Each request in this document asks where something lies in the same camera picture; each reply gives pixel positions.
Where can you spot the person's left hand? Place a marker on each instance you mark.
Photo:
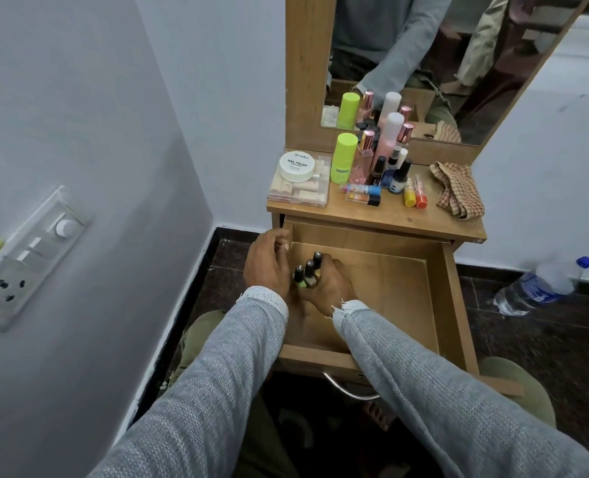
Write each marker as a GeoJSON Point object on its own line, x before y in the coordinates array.
{"type": "Point", "coordinates": [264, 263]}

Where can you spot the pink perfume bottle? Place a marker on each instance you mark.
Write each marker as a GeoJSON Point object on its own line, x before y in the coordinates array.
{"type": "Point", "coordinates": [361, 161]}

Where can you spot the clear black-capped bottle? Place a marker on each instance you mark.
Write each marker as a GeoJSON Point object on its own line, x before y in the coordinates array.
{"type": "Point", "coordinates": [361, 198]}

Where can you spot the white electrical switchboard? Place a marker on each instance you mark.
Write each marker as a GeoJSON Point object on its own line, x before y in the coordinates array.
{"type": "Point", "coordinates": [30, 263]}

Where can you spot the person's left fingers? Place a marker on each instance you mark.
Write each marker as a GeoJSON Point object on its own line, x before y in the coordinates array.
{"type": "Point", "coordinates": [283, 240]}

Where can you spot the wooden dressing table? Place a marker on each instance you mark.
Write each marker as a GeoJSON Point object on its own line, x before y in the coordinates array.
{"type": "Point", "coordinates": [399, 216]}

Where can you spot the dark nail polish bottle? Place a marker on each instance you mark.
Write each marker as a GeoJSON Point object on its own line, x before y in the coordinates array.
{"type": "Point", "coordinates": [317, 260]}

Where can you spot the tall pink white-capped bottle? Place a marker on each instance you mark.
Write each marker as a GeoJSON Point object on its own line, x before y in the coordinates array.
{"type": "Point", "coordinates": [388, 134]}

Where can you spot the person's right fingers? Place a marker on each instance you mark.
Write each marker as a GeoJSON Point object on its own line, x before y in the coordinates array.
{"type": "Point", "coordinates": [331, 266]}

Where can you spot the wall mirror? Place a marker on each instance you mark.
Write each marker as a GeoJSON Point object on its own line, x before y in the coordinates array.
{"type": "Point", "coordinates": [423, 54]}

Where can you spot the green nail polish bottle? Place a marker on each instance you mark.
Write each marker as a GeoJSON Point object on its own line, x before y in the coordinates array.
{"type": "Point", "coordinates": [299, 278]}

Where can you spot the black nail polish bottle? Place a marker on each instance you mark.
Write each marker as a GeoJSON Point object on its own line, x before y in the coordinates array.
{"type": "Point", "coordinates": [399, 181]}

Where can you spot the person's left forearm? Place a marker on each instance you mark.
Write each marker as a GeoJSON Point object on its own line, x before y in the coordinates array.
{"type": "Point", "coordinates": [209, 393]}

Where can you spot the colourful blue-capped tube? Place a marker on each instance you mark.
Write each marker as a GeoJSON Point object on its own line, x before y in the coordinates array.
{"type": "Point", "coordinates": [361, 189]}

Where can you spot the olive nail polish bottle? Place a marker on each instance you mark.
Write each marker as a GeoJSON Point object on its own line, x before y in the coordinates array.
{"type": "Point", "coordinates": [310, 274]}

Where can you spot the person's right hand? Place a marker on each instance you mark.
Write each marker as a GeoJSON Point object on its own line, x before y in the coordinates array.
{"type": "Point", "coordinates": [329, 288]}

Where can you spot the brown nail polish bottle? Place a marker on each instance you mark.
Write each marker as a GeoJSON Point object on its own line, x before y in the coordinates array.
{"type": "Point", "coordinates": [375, 173]}

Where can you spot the blue nail polish bottle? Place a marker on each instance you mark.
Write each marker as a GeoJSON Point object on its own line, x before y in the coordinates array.
{"type": "Point", "coordinates": [389, 174]}

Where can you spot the neon green bottle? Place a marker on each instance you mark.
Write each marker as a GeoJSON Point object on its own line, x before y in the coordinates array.
{"type": "Point", "coordinates": [343, 159]}

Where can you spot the white round jar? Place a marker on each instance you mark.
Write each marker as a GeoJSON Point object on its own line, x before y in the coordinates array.
{"type": "Point", "coordinates": [297, 166]}

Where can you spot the clear plastic organizer box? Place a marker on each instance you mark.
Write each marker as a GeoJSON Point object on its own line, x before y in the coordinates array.
{"type": "Point", "coordinates": [299, 193]}

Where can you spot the wooden drawer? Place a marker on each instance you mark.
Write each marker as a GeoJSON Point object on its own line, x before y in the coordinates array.
{"type": "Point", "coordinates": [399, 283]}

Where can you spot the olive green trousers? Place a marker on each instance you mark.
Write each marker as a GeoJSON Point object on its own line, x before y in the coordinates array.
{"type": "Point", "coordinates": [518, 388]}

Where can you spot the small orange bottle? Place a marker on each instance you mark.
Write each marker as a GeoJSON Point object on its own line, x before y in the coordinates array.
{"type": "Point", "coordinates": [420, 196]}

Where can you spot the rose gold capped bottle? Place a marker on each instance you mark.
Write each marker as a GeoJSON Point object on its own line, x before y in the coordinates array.
{"type": "Point", "coordinates": [405, 133]}

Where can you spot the small yellow bottle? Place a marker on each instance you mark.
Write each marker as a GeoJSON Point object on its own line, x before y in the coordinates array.
{"type": "Point", "coordinates": [410, 196]}

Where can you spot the person's right forearm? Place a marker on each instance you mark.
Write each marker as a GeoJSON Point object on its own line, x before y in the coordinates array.
{"type": "Point", "coordinates": [448, 408]}

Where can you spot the brown checkered cloth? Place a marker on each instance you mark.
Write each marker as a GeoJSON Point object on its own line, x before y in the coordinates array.
{"type": "Point", "coordinates": [458, 191]}

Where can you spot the clear plastic water bottle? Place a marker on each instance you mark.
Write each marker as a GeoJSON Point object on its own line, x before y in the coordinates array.
{"type": "Point", "coordinates": [536, 286]}

